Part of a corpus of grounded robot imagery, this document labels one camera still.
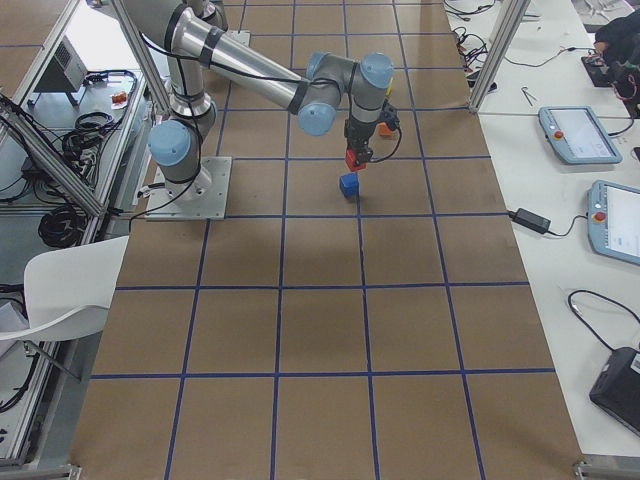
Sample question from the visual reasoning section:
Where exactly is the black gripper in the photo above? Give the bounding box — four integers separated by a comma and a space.
344, 99, 401, 170

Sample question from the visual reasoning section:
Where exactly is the red block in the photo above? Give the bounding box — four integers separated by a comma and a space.
345, 149, 367, 172

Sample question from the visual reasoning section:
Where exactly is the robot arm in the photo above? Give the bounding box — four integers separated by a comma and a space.
123, 1, 399, 203

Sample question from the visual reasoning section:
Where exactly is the orange block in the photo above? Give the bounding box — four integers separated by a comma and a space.
377, 122, 394, 138

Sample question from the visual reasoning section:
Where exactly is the blue block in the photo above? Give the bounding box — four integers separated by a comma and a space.
339, 172, 359, 198

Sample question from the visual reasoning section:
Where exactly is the black power adapter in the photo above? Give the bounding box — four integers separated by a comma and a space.
508, 208, 551, 234

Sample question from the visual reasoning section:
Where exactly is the upper teach pendant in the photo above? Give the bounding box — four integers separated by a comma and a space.
538, 106, 623, 165

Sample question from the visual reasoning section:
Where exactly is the teach pendant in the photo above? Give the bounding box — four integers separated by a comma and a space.
538, 106, 623, 165
587, 180, 639, 265

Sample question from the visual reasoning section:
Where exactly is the lower teach pendant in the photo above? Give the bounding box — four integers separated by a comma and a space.
587, 180, 639, 265

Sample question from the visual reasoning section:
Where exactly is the grey control box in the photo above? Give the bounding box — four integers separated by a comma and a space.
34, 35, 88, 94

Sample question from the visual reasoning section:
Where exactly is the white chair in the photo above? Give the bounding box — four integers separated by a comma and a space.
1, 236, 129, 342

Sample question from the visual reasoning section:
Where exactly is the black laptop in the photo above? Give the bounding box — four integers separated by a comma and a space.
589, 347, 639, 434

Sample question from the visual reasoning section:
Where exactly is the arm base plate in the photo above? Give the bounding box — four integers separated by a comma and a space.
144, 156, 232, 221

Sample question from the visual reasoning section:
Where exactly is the aluminium frame post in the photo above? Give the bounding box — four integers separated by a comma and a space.
469, 0, 530, 113

